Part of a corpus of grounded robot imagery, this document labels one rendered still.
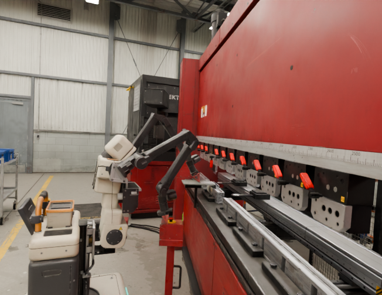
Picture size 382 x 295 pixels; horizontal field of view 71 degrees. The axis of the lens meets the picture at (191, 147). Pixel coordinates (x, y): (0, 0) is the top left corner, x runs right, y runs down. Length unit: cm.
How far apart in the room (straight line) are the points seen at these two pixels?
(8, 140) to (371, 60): 888
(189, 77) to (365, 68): 257
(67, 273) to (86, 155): 737
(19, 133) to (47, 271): 750
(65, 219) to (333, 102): 155
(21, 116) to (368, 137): 878
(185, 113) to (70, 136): 619
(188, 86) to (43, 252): 226
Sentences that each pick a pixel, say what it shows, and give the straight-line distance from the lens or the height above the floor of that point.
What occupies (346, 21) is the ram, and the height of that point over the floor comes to 176.
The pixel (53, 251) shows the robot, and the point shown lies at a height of 74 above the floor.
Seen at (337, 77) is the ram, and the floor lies 161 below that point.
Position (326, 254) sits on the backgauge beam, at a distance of 140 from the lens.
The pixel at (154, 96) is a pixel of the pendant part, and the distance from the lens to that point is 332.
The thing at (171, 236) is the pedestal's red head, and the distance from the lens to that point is 188.
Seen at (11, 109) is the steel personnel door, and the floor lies 183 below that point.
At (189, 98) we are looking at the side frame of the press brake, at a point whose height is 184.
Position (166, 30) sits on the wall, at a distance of 990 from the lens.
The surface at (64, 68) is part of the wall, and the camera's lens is 914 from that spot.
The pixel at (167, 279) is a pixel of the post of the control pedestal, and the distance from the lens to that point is 209.
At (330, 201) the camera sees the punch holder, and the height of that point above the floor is 125.
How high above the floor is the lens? 142
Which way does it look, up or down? 3 degrees down
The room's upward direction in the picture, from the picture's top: 3 degrees clockwise
